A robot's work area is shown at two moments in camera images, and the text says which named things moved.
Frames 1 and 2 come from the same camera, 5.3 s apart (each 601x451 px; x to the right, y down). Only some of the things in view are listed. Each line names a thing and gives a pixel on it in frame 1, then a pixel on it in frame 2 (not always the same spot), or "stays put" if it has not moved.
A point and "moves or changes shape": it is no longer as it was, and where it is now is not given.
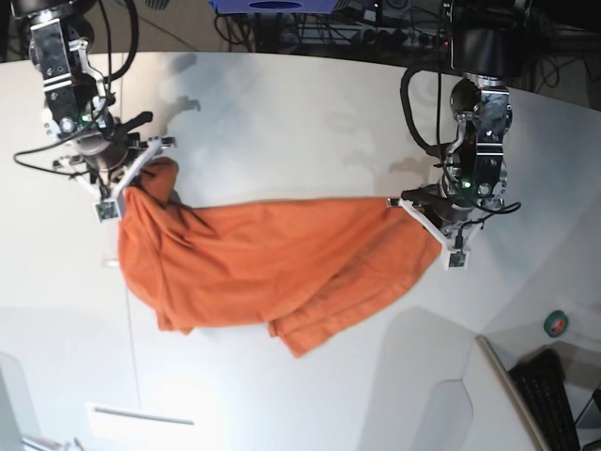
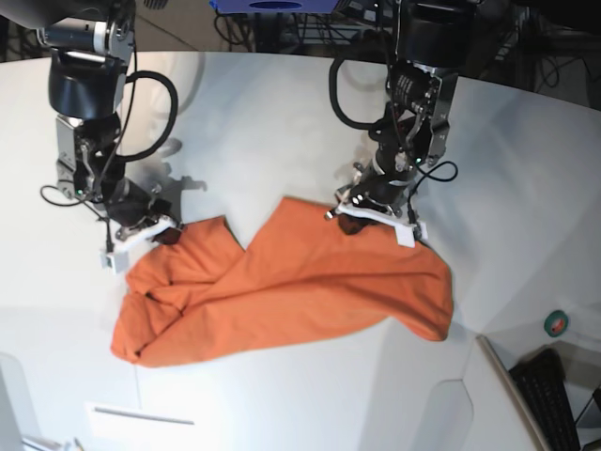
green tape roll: (556, 323) stays put
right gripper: (432, 198) -> (373, 185)
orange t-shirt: (312, 272) moves or changes shape
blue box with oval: (274, 6) stays put
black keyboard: (540, 377) stays put
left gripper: (105, 149) -> (130, 209)
